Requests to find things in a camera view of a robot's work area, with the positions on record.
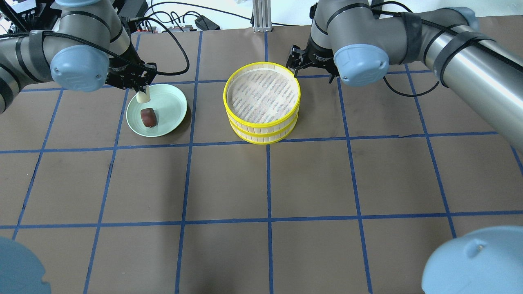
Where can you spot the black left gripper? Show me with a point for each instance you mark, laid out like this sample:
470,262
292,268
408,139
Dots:
121,74

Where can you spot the black electronics box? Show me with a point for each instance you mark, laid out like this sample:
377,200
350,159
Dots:
130,8

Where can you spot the light green plate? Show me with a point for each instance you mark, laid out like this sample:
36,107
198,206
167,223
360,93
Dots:
170,105

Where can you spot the brown bun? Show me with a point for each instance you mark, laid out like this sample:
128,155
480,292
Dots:
148,117

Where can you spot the black power adapter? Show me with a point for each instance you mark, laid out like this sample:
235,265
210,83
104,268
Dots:
205,24

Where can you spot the yellow steamer layer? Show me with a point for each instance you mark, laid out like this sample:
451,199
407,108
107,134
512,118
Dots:
264,135
262,94

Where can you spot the white bun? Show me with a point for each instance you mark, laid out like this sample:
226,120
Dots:
143,97

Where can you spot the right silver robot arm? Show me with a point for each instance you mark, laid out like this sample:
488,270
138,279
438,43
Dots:
349,41

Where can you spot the aluminium frame post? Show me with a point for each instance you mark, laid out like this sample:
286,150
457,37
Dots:
262,16

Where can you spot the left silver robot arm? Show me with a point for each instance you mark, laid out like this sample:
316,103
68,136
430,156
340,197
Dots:
63,91

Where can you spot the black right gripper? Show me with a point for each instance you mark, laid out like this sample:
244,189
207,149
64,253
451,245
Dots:
318,58

